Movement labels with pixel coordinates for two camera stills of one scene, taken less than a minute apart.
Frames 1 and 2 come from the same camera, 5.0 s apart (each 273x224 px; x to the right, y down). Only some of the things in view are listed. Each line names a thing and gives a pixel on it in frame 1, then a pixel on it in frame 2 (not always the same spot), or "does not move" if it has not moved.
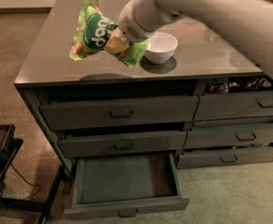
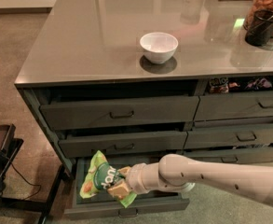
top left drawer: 67,116 does not move
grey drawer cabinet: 217,101 does not move
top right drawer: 211,107 does not move
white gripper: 133,22 → 135,178
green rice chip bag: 92,32 → 99,176
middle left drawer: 122,144 does not move
